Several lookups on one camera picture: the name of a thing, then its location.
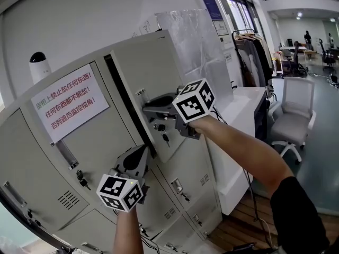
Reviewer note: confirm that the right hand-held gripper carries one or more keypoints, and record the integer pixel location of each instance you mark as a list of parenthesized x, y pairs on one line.
[(193, 102)]

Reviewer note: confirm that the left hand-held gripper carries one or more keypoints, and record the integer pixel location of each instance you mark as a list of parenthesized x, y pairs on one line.
[(119, 192)]

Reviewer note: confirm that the grey metal locker door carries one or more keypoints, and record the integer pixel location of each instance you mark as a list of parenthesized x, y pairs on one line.
[(137, 70)]

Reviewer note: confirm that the grey metal locker cabinet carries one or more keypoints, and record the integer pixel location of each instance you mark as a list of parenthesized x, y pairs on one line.
[(31, 173)]

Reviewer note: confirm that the person's left forearm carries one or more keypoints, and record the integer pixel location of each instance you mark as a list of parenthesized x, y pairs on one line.
[(127, 234)]

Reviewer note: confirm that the person's right forearm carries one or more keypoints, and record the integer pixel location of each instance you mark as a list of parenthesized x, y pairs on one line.
[(238, 147)]

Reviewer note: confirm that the black-headed keys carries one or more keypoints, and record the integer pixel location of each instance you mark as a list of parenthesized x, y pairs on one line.
[(83, 181), (164, 137)]

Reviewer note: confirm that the translucent plastic sheet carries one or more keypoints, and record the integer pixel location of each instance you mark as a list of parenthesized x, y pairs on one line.
[(190, 44)]

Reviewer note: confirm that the white desk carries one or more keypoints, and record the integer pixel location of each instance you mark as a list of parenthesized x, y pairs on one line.
[(246, 99)]

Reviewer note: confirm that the white paper notice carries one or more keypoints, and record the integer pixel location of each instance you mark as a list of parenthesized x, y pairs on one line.
[(69, 102)]

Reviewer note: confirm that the black clothes rack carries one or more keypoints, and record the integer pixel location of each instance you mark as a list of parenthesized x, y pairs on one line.
[(233, 41)]

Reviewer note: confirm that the grey hanging garment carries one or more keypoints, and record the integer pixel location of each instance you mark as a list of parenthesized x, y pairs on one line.
[(250, 62)]

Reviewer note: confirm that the black hanging garment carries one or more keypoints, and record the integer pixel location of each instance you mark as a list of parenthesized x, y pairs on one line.
[(266, 62)]

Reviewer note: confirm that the beige hanging garment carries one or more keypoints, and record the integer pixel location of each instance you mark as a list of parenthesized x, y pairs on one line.
[(268, 46)]

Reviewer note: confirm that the white office chair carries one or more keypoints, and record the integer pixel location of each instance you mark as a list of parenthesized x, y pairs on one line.
[(288, 128)]

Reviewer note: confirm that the person's black shirt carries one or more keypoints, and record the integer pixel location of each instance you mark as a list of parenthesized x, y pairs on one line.
[(299, 216)]

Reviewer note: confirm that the black office chair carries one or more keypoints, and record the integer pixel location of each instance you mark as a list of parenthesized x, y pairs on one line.
[(328, 54)]

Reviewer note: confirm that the black desk mount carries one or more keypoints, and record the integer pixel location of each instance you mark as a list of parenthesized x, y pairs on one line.
[(233, 85)]

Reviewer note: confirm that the small white wall sign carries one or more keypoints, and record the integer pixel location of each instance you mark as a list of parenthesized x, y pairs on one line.
[(228, 58)]

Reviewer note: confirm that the white framed wall notice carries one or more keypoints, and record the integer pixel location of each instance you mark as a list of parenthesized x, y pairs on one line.
[(220, 28)]

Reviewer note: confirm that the blue wall poster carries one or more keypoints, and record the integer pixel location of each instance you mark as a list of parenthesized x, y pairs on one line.
[(210, 3)]

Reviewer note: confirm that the white security camera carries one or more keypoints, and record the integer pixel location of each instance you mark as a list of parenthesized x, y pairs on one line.
[(39, 67)]

